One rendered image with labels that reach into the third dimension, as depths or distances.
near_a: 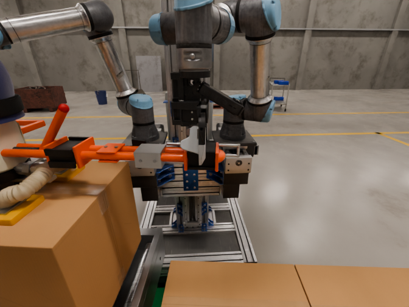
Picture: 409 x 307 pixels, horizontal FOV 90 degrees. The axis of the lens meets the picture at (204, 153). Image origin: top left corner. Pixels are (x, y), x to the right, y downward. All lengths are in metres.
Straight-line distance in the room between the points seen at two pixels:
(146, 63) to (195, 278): 10.55
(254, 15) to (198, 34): 0.47
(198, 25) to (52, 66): 12.60
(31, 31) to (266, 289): 1.33
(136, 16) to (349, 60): 10.76
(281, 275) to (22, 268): 0.94
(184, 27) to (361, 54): 13.80
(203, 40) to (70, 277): 0.60
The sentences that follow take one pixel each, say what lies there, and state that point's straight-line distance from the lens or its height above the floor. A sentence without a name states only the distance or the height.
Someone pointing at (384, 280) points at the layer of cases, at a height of 0.54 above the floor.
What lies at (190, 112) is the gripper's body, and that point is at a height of 1.33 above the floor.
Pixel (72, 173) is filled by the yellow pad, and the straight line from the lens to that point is 0.80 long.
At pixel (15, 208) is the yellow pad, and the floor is 1.10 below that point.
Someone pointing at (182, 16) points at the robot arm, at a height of 1.51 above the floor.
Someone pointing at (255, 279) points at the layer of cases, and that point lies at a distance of 1.10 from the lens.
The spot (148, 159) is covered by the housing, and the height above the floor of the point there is 1.21.
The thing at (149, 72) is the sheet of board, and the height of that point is 0.89.
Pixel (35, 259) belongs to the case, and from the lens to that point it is 0.61.
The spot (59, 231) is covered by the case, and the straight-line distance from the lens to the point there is 0.59.
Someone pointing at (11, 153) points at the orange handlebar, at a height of 1.22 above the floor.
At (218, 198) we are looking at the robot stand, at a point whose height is 0.21.
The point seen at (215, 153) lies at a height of 1.23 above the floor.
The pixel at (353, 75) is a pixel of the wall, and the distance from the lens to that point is 14.09.
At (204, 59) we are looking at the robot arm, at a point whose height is 1.44.
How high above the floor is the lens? 1.44
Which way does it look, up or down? 24 degrees down
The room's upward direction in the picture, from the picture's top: straight up
